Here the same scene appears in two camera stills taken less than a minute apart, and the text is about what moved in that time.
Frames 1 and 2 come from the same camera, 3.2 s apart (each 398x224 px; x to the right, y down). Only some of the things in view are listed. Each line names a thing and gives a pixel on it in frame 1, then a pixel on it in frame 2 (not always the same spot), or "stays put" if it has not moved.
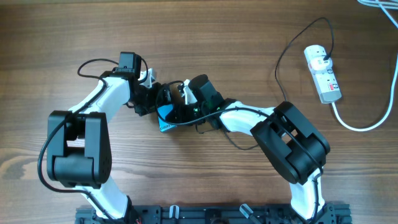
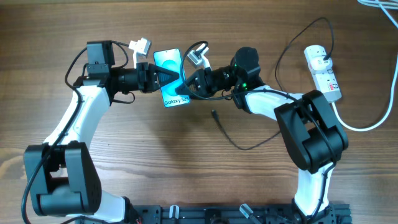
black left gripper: [141, 110] -> [151, 85]
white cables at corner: [385, 5] stays put
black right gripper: [181, 109] -> [204, 81]
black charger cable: [276, 68] stays put
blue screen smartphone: [162, 111] -> [171, 60]
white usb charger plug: [318, 63] stays put
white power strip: [329, 89] stays put
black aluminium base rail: [216, 214] stays put
